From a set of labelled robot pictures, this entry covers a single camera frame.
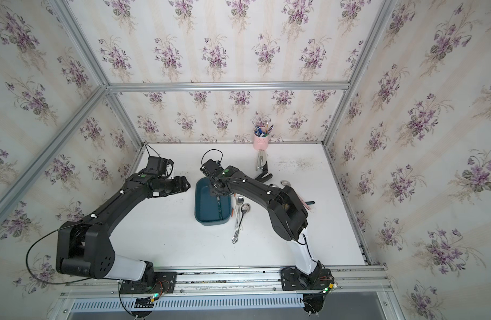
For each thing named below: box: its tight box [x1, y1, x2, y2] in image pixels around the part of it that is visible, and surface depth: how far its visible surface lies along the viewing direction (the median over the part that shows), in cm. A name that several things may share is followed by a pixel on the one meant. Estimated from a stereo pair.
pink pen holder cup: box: [252, 133, 269, 151], surface depth 114 cm
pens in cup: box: [252, 121, 275, 138], surface depth 113 cm
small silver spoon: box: [234, 196, 245, 231], surface depth 92 cm
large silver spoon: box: [231, 202, 251, 244], surface depth 89 cm
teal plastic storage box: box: [194, 177, 232, 226], surface depth 94 cm
